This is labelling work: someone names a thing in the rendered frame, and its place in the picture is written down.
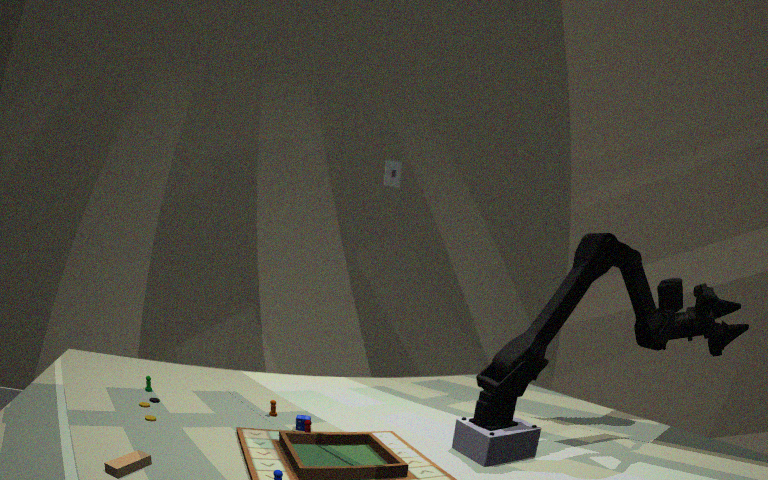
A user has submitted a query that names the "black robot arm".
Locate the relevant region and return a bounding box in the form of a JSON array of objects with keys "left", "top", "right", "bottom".
[{"left": 469, "top": 233, "right": 715, "bottom": 431}]

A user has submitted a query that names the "blue die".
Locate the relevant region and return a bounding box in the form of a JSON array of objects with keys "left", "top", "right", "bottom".
[{"left": 296, "top": 415, "right": 311, "bottom": 431}]

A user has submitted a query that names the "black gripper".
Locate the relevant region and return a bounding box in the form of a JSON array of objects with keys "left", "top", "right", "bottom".
[{"left": 683, "top": 292, "right": 749, "bottom": 357}]

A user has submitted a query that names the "brown wooden board border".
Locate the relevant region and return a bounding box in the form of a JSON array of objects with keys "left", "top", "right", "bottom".
[{"left": 236, "top": 427, "right": 457, "bottom": 480}]

